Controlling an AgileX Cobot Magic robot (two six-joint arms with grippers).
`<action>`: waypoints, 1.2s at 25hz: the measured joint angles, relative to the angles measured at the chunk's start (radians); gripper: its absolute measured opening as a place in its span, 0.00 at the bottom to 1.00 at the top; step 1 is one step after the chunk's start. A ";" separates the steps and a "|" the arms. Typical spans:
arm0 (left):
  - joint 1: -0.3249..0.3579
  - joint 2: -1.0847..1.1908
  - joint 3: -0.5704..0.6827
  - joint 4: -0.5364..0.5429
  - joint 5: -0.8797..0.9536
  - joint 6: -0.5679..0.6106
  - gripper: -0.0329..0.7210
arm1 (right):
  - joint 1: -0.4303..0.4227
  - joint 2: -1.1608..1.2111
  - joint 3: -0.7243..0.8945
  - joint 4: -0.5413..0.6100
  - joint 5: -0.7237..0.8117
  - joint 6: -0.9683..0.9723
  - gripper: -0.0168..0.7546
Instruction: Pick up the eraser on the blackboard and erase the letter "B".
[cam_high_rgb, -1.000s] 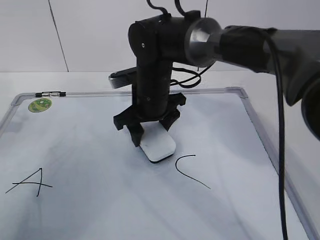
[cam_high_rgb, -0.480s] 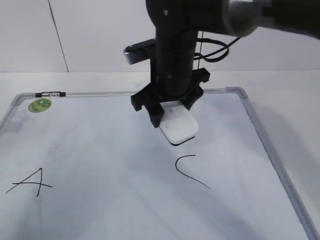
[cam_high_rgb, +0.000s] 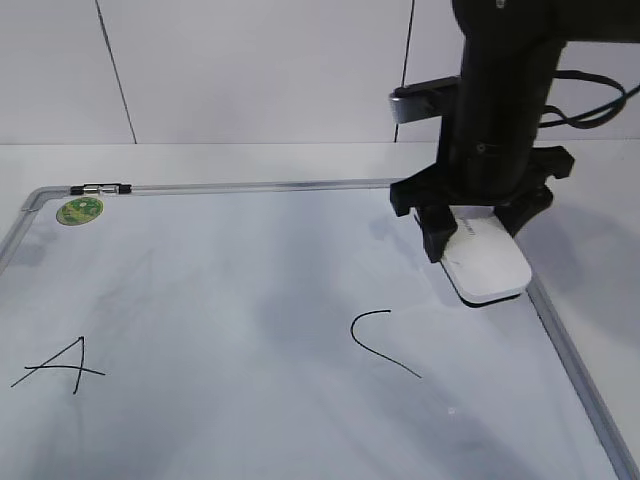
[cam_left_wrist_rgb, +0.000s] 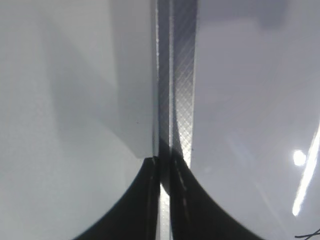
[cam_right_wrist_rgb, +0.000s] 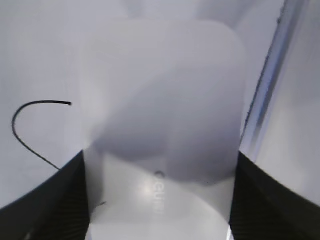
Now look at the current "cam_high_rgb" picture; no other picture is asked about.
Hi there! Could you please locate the white board with grey frame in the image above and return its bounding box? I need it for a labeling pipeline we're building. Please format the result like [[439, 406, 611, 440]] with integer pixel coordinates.
[[1, 185, 623, 479]]

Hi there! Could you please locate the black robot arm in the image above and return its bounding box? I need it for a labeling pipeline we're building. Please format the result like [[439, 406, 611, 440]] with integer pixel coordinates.
[[389, 1, 639, 262]]

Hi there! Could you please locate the black cable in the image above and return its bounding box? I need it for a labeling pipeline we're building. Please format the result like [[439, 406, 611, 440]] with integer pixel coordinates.
[[539, 70, 640, 129]]

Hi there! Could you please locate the white board eraser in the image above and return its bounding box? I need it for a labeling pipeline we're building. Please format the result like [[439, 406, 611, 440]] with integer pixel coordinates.
[[441, 207, 532, 307]]

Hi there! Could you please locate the round green magnet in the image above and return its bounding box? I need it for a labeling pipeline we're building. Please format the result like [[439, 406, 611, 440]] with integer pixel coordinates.
[[56, 197, 104, 226]]

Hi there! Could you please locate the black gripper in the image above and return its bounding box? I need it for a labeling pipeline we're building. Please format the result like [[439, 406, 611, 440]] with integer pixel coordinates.
[[389, 146, 575, 263]]

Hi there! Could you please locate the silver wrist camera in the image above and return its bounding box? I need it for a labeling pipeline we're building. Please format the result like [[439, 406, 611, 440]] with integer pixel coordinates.
[[389, 76, 459, 125]]

